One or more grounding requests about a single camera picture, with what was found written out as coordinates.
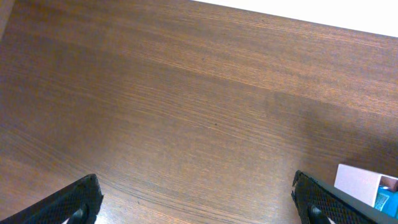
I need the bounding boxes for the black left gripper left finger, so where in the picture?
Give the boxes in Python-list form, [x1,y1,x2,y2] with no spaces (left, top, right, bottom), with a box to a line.
[1,174,104,224]

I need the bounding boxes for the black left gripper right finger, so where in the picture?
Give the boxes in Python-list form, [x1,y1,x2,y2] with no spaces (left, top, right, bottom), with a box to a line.
[291,170,397,224]

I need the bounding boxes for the white open cardboard box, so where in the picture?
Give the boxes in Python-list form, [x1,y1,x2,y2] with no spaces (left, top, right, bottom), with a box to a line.
[334,164,397,207]

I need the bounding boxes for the teal mouthwash bottle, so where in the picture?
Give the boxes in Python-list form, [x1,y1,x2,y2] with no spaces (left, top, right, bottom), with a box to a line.
[374,185,397,218]

